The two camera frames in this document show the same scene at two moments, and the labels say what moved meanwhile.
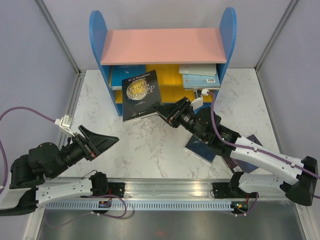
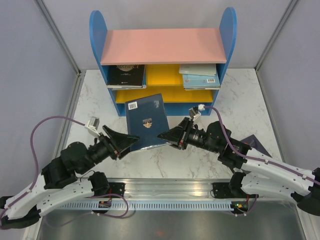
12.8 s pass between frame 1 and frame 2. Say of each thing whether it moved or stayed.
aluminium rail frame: stayed
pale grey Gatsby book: stayed
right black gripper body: moved
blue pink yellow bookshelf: stayed
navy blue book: moved
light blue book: stayed
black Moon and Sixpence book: moved
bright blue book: moved
